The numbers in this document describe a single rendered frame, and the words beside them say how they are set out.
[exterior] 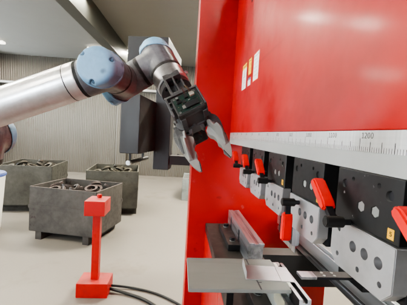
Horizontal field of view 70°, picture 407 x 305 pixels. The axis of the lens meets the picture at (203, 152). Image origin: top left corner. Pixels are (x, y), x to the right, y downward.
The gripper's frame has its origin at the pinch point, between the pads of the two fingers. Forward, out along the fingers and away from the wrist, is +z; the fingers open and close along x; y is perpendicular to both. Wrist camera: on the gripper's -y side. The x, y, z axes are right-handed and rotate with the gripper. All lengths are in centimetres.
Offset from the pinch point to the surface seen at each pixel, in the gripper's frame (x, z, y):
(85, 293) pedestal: -123, -41, -192
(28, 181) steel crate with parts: -236, -272, -320
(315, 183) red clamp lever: 13.7, 13.3, 1.2
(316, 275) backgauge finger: 14, 26, -41
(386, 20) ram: 28.7, 2.3, 20.3
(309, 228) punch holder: 11.9, 17.7, -11.5
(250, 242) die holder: 5, 5, -67
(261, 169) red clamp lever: 14.7, -5.9, -30.5
